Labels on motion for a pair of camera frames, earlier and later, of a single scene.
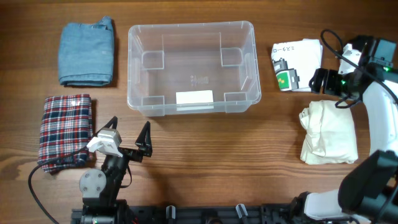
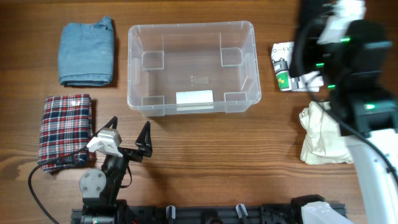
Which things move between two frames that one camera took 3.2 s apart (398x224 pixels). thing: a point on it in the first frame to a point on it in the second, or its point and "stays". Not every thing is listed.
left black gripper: x=144 y=144 stays
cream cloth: x=330 y=135 stays
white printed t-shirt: x=294 y=63 stays
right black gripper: x=329 y=86 to x=307 y=58
